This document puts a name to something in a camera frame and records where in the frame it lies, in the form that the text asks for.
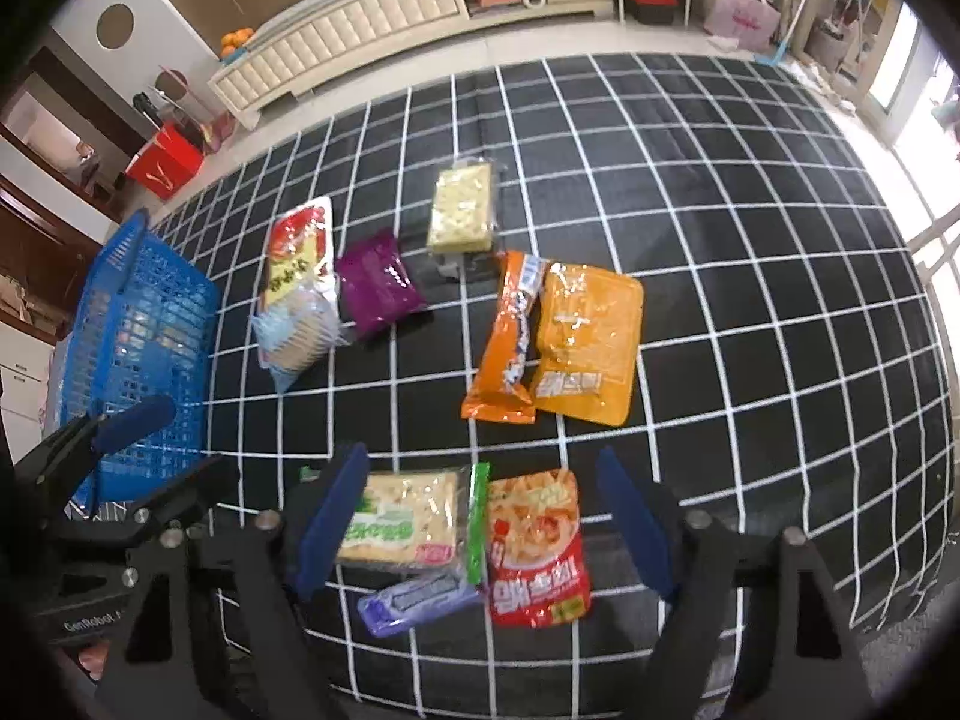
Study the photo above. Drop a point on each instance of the black white grid tablecloth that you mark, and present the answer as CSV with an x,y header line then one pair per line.
x,y
489,280

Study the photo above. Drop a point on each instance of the white tv cabinet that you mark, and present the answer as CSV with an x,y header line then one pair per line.
x,y
316,41

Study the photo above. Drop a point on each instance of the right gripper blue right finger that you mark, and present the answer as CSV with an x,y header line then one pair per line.
x,y
646,515

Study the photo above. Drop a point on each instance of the oranges in blue bowl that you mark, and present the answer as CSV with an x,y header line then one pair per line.
x,y
233,41

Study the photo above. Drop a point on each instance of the purple doublemint gum pack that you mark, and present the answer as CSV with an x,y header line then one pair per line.
x,y
418,600

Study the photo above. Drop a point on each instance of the clear pack yellow crackers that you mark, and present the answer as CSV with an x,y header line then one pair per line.
x,y
462,218

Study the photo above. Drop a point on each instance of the red yellow snack pouch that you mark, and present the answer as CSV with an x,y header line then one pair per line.
x,y
300,252

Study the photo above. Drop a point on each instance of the blue striped cracker bag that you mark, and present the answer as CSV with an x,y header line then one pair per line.
x,y
295,332

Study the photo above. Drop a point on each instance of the orange blue biscuit pack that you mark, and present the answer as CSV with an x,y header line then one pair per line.
x,y
498,393

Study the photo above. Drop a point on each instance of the red gift bag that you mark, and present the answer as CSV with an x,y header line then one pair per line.
x,y
165,163

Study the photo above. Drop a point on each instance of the purple snack packet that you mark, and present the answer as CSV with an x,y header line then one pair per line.
x,y
376,285

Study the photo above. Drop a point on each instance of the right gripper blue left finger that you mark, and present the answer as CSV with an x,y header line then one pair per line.
x,y
319,513

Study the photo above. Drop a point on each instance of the pink gift bag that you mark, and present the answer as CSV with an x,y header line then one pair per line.
x,y
751,23

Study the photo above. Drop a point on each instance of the orange snack pouch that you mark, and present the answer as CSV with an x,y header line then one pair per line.
x,y
588,341

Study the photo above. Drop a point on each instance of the red noodle snack bag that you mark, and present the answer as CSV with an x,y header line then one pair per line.
x,y
538,577

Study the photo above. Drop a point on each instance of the broom and dustpan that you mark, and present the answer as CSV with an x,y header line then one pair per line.
x,y
202,122

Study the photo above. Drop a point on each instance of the green white cracker pack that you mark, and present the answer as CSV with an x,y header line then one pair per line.
x,y
419,522

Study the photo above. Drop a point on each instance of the blue plastic basket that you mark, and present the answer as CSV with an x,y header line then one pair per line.
x,y
144,327

